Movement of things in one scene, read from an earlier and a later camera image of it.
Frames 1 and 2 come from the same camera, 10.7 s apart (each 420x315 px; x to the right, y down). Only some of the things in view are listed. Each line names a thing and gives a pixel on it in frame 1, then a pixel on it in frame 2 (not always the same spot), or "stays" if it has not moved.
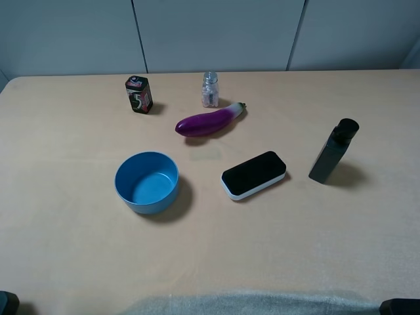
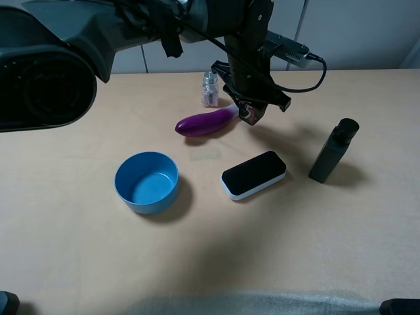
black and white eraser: [252, 175] stays
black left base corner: [9, 303] stays
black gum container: [139, 94] to [250, 112]
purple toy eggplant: [203, 124] stays
